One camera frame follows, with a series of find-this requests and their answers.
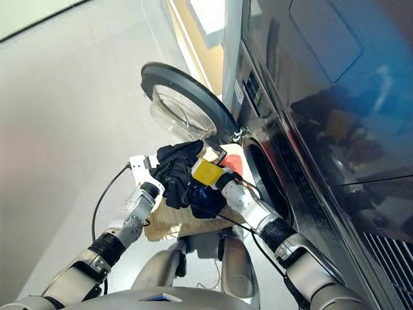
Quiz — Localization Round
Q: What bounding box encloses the black garment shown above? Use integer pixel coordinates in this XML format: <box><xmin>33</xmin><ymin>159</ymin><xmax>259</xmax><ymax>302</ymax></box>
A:
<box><xmin>151</xmin><ymin>139</ymin><xmax>205</xmax><ymax>210</ymax></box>

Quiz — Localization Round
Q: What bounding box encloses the round washing machine door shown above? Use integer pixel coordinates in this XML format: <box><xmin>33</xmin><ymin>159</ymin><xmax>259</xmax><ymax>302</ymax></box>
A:
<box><xmin>140</xmin><ymin>62</ymin><xmax>241</xmax><ymax>143</ymax></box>

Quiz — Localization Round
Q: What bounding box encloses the pale woven laundry basket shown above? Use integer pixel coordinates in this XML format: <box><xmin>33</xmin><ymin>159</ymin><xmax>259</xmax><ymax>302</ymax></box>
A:
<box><xmin>143</xmin><ymin>143</ymin><xmax>256</xmax><ymax>242</ymax></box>

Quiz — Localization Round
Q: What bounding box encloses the grey washing machine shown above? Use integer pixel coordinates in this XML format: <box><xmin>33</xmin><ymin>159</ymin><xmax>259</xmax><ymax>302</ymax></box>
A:
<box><xmin>222</xmin><ymin>0</ymin><xmax>413</xmax><ymax>310</ymax></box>

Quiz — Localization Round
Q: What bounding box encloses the orange garment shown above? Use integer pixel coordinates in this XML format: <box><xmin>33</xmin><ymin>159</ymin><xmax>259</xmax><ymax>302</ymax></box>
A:
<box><xmin>221</xmin><ymin>154</ymin><xmax>243</xmax><ymax>177</ymax></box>

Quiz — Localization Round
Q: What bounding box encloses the blue garment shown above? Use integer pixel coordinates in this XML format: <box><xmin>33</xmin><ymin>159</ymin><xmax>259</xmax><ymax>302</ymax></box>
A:
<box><xmin>185</xmin><ymin>183</ymin><xmax>228</xmax><ymax>220</ymax></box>

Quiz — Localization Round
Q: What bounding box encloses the silver robot torso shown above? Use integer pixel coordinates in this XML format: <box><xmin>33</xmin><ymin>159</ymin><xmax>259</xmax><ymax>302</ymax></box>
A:
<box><xmin>61</xmin><ymin>288</ymin><xmax>259</xmax><ymax>310</ymax></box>

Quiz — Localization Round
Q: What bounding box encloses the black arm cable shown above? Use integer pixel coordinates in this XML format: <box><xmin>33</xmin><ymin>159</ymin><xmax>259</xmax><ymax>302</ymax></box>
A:
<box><xmin>92</xmin><ymin>163</ymin><xmax>132</xmax><ymax>243</ymax></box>
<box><xmin>182</xmin><ymin>172</ymin><xmax>310</xmax><ymax>310</ymax></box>

